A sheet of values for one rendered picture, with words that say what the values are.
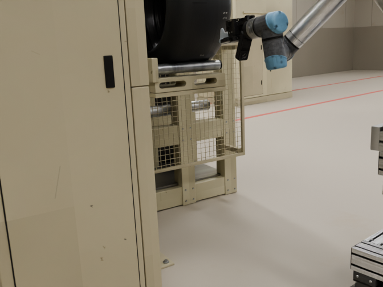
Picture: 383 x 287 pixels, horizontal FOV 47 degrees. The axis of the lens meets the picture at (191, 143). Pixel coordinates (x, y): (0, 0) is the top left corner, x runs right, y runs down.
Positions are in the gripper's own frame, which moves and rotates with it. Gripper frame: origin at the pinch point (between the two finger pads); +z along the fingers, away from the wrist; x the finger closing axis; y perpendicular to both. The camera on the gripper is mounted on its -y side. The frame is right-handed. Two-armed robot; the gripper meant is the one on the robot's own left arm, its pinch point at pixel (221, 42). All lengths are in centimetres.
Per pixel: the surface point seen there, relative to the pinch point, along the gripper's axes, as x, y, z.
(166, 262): 22, -95, 30
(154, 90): 24.8, -15.8, 16.2
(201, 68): 0.3, -8.3, 16.7
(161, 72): 20.0, -8.6, 16.9
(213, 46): -3.1, 0.1, 10.7
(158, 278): 59, -67, -42
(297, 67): -772, 16, 737
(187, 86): 9.4, -15.8, 15.3
